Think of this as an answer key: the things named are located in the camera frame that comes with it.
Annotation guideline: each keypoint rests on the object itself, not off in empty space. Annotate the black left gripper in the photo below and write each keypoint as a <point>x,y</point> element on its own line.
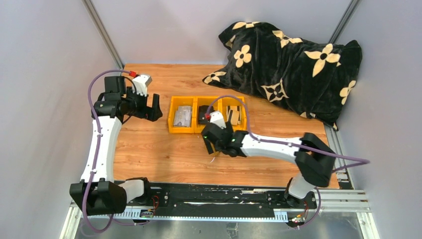
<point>150,113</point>

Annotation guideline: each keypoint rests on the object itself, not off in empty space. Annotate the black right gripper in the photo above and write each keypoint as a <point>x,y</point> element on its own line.
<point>209,145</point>

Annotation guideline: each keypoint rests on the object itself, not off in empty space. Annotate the yellow leather card holder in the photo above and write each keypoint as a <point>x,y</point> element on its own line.
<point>216,153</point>

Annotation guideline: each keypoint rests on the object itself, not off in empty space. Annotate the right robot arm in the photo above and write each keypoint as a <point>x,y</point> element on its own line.
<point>313,158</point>

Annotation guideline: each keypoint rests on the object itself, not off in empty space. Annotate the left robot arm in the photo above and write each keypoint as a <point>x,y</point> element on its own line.
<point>97,193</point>

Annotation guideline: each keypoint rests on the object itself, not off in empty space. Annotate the yellow bin with silver cards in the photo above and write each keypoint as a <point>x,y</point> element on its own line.
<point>181,101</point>

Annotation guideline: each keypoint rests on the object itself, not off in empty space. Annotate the silver card stack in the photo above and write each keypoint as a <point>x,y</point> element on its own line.
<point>183,116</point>

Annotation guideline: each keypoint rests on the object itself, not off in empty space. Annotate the beige striped card stack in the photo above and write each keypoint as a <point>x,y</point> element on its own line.
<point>233,114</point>

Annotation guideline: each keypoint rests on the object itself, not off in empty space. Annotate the black card stack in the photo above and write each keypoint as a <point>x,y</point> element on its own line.
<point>202,114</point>

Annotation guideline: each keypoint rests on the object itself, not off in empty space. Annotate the yellow bin with black cards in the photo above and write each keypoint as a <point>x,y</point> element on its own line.
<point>204,100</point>

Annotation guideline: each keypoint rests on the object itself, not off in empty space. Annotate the yellow bin with beige cards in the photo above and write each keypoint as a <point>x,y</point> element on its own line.
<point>228,101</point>

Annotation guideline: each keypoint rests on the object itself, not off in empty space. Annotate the black floral fleece blanket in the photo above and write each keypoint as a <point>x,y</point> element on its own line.
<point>311,79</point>

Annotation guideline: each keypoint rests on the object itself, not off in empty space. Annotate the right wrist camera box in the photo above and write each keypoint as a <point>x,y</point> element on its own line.
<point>217,118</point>

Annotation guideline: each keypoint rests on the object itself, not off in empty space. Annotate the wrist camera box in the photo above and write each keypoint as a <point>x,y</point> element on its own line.
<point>141,84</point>
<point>217,118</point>

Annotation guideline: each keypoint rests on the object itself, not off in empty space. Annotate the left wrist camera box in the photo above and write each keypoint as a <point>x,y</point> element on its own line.
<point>141,84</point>

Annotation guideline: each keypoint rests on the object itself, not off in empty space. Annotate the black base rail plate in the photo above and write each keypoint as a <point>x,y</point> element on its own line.
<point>220,202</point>

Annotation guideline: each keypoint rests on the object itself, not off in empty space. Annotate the aluminium frame rail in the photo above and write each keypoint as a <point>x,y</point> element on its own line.
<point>96,19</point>

